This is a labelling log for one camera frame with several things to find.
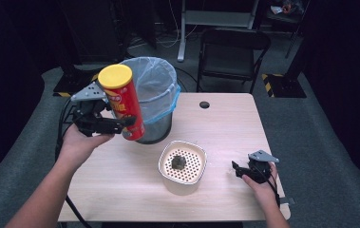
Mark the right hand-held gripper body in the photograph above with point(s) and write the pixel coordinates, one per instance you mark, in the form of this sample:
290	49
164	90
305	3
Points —
259	169

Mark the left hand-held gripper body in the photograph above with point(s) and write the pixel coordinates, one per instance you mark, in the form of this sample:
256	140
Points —
90	117

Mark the red chip can yellow lid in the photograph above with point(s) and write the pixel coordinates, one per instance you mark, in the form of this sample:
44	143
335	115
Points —
123	101

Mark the metal trash bin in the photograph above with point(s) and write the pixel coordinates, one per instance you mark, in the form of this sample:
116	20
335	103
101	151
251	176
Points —
157	129

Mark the blue plastic bin liner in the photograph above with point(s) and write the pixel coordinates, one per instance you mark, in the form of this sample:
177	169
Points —
155	85

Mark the white strainer container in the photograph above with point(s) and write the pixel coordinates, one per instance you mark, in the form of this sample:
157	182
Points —
182	163

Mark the dark tea leaves clump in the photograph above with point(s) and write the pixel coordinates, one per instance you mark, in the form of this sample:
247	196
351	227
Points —
178	162

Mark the person's right hand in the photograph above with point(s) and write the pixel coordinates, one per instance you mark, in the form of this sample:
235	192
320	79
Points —
263	190

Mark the person's left hand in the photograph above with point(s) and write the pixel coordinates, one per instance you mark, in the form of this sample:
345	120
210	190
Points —
79	147

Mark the dark cabinet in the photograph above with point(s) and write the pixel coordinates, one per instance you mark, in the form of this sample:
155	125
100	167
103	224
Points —
98	31

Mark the black folding chair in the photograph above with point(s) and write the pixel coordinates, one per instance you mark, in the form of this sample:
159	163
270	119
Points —
231	60

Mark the dark side table with clutter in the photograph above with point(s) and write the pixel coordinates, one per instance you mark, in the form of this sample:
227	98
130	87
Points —
283	12

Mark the hazard-striped black base plate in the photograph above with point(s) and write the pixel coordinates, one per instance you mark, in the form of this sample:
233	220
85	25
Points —
285	85
65	85

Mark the grey table corner bracket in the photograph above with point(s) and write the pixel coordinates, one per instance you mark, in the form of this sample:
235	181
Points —
288	200

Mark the white desk frame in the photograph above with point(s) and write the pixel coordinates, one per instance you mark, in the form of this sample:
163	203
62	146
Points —
214	19

